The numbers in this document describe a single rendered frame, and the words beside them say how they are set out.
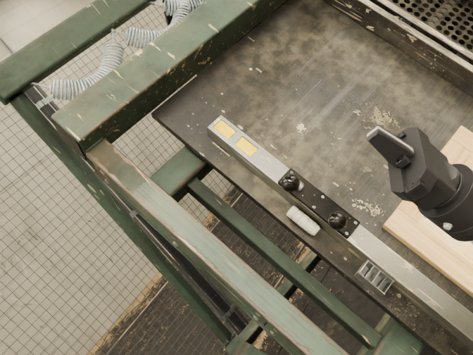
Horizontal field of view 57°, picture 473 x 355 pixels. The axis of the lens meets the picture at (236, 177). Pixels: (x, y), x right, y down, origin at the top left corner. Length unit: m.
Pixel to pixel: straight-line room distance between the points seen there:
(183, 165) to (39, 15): 5.28
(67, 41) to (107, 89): 0.52
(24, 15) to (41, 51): 4.67
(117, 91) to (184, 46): 0.21
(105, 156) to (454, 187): 0.73
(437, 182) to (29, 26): 5.83
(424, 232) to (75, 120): 0.83
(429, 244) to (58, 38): 1.24
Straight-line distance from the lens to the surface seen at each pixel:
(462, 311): 1.06
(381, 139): 0.60
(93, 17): 1.62
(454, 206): 0.64
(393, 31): 1.38
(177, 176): 1.10
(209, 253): 0.94
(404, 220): 1.09
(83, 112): 1.06
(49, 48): 1.57
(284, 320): 0.92
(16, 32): 6.11
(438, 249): 1.10
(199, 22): 1.21
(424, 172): 0.58
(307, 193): 1.01
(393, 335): 1.07
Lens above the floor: 1.85
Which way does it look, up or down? 15 degrees down
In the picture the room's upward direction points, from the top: 39 degrees counter-clockwise
